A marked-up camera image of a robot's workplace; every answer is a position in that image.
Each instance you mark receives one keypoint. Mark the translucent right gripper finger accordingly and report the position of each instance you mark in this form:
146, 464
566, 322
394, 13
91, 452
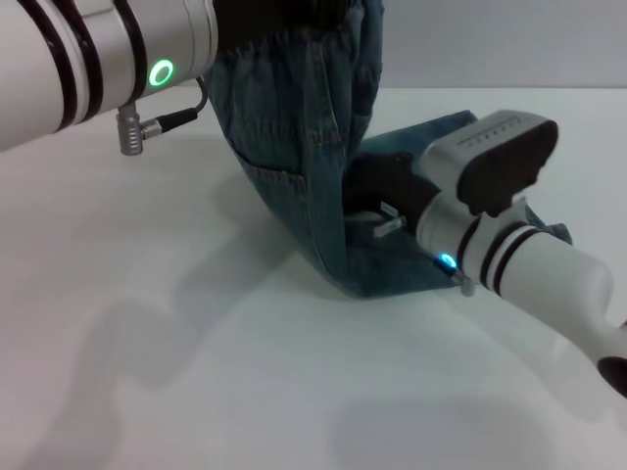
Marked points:
389, 228
389, 209

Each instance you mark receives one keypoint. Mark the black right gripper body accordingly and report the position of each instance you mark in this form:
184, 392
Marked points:
392, 181

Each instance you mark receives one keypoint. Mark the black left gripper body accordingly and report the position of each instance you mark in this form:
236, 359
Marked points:
274, 12

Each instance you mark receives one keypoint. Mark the blue denim shorts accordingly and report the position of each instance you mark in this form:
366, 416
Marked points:
289, 147

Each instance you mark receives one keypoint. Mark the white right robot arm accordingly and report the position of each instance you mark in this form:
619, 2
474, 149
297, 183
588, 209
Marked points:
539, 274

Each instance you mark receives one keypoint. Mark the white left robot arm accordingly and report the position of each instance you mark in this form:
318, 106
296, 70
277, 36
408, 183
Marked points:
73, 63

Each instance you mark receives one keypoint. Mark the small metal plug connector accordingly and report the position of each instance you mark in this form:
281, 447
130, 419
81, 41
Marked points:
455, 274

